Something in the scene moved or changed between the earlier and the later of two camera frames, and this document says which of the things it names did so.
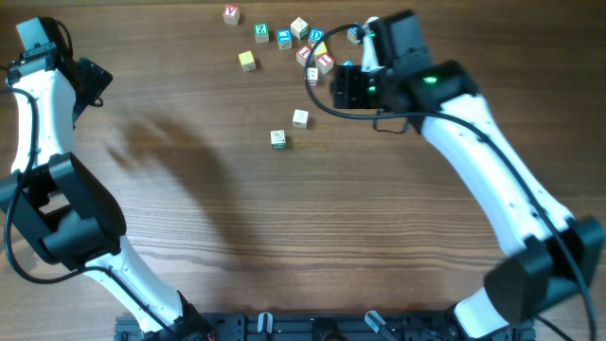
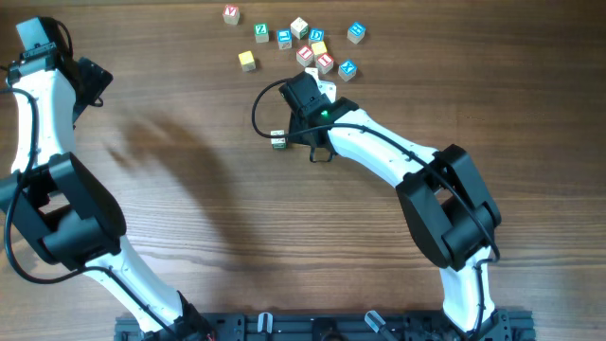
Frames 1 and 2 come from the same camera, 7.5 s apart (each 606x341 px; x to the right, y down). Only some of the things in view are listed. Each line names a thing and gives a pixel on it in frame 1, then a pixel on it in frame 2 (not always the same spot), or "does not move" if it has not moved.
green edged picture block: (278, 139) does not move
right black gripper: (346, 88) to (295, 122)
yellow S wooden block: (247, 61) does not move
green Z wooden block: (261, 32) does not move
